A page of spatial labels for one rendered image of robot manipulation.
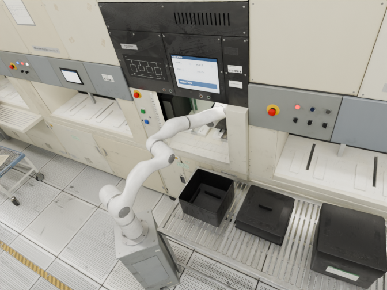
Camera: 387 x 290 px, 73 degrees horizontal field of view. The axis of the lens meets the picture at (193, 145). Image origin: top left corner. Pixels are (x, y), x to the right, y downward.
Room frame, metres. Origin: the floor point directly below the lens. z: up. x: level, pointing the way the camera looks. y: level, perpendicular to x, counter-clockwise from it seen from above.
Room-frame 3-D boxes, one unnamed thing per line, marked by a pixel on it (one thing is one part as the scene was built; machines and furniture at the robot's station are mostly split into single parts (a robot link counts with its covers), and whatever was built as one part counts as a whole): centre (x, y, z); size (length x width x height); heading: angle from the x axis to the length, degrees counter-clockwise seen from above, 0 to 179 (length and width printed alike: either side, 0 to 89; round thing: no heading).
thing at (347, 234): (0.52, -0.67, 0.89); 0.29 x 0.29 x 0.25; 58
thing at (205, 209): (1.02, -0.02, 0.85); 0.28 x 0.28 x 0.17; 52
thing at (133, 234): (0.93, 0.50, 0.85); 0.19 x 0.19 x 0.18
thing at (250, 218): (0.84, -0.35, 0.83); 0.29 x 0.29 x 0.13; 53
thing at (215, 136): (1.57, -0.30, 0.89); 0.22 x 0.21 x 0.04; 144
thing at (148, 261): (0.93, 0.50, 0.38); 0.28 x 0.28 x 0.76; 9
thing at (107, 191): (0.95, 0.52, 1.07); 0.19 x 0.12 x 0.24; 34
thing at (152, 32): (1.77, -0.24, 0.98); 0.95 x 0.88 x 1.95; 144
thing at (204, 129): (1.72, -0.08, 0.89); 0.22 x 0.21 x 0.04; 144
